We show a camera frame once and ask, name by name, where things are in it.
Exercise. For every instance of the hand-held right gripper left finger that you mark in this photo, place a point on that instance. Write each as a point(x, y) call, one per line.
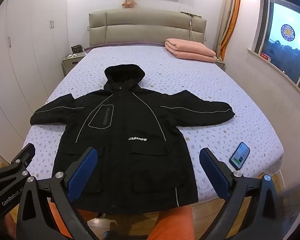
point(83, 171)

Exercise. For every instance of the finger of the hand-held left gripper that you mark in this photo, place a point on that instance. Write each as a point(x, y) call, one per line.
point(25, 155)

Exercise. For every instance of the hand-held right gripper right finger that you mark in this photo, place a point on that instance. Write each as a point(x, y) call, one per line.
point(215, 173)

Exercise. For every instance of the black hooded jacket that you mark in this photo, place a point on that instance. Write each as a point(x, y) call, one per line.
point(130, 120)

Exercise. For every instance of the smartphone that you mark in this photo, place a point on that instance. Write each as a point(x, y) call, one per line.
point(240, 155)

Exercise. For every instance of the floral quilted bed cover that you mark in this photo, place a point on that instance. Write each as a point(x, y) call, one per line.
point(190, 80)

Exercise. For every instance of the bedside table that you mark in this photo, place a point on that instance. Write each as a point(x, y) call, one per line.
point(220, 64)
point(70, 64)

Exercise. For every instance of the white wardrobe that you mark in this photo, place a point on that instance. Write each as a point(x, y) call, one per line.
point(27, 42)

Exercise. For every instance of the camouflage pouch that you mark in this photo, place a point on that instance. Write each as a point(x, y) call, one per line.
point(76, 49)

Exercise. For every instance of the folded pink blanket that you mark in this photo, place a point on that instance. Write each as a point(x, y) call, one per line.
point(190, 49)

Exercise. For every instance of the red box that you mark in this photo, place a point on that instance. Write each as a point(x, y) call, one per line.
point(265, 56)

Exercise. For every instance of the window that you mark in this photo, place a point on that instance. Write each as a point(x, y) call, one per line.
point(287, 55)

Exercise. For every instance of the beige padded headboard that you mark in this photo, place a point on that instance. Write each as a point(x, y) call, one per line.
point(140, 27)

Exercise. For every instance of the orange and beige curtain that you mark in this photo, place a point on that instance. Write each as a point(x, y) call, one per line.
point(230, 17)

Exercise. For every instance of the round window sticker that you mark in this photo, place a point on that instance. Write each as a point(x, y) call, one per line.
point(287, 32)

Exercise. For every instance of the wooden stick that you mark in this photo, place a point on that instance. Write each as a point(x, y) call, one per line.
point(191, 14)

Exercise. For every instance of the orange plush toy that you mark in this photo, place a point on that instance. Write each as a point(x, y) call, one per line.
point(129, 3)

